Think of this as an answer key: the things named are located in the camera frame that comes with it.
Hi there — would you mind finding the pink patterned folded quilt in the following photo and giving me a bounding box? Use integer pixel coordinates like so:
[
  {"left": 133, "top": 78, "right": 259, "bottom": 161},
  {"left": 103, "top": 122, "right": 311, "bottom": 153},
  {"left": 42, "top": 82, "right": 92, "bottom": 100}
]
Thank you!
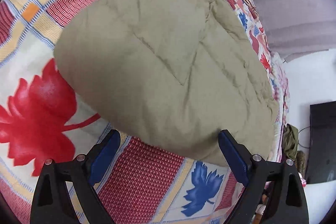
[{"left": 270, "top": 52, "right": 291, "bottom": 161}]

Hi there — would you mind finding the leaf print checked bed sheet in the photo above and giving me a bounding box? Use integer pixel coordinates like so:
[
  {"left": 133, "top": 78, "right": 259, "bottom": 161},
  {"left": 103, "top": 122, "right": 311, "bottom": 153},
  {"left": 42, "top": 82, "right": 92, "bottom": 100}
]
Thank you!
[{"left": 0, "top": 0, "right": 290, "bottom": 224}]

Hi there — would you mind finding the black television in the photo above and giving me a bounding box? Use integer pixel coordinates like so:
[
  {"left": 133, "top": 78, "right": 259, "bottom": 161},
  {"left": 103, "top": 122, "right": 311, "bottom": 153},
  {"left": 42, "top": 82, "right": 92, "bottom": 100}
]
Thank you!
[{"left": 306, "top": 102, "right": 336, "bottom": 185}]

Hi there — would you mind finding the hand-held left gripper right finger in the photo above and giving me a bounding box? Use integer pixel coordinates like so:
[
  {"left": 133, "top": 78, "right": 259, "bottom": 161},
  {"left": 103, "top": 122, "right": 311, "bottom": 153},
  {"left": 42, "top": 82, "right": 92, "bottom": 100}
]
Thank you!
[{"left": 218, "top": 130, "right": 310, "bottom": 224}]

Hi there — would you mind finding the olive puffer jacket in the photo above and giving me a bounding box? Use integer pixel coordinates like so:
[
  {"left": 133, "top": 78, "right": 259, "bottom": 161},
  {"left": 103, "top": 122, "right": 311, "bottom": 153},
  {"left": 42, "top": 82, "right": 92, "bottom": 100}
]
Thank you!
[{"left": 53, "top": 0, "right": 279, "bottom": 167}]

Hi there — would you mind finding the olive green garment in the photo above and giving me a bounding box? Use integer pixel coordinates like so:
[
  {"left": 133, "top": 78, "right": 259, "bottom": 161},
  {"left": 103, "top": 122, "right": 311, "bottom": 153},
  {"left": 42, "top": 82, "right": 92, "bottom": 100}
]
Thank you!
[{"left": 282, "top": 123, "right": 300, "bottom": 160}]

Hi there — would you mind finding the brown patterned garment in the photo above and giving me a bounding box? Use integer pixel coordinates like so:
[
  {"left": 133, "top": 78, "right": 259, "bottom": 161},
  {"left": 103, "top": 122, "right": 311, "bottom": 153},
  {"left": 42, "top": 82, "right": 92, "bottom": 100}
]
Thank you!
[{"left": 296, "top": 151, "right": 307, "bottom": 174}]

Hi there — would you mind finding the black cable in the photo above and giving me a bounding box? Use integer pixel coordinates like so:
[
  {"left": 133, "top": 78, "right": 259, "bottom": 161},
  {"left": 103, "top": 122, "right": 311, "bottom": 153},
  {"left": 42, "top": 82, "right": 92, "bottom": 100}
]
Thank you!
[{"left": 298, "top": 126, "right": 311, "bottom": 148}]

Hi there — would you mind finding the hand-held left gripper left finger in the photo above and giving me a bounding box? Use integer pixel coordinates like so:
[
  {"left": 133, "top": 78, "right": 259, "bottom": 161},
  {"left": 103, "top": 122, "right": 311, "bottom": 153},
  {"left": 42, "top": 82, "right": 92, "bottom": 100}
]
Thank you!
[{"left": 31, "top": 129, "right": 122, "bottom": 224}]

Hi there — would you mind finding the grey curtain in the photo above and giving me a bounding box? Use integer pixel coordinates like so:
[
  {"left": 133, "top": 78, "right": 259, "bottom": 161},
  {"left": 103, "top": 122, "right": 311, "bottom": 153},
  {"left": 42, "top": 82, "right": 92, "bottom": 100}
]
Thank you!
[{"left": 228, "top": 0, "right": 334, "bottom": 62}]

